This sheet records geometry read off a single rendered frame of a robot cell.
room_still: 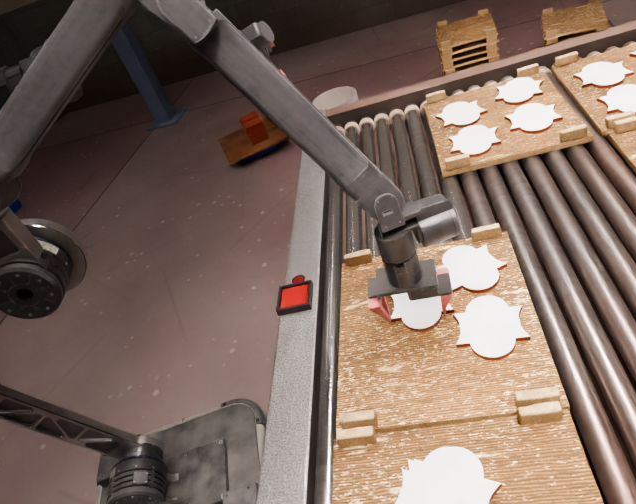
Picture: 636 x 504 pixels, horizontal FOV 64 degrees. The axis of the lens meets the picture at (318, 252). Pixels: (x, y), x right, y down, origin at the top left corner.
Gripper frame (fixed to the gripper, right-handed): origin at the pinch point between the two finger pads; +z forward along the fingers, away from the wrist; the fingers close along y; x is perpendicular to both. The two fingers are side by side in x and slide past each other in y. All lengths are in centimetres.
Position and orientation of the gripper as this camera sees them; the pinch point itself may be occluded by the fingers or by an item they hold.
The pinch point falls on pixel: (415, 312)
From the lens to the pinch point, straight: 93.7
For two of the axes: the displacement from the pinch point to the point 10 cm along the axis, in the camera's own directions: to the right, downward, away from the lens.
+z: 3.1, 7.4, 5.9
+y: -9.5, 1.9, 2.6
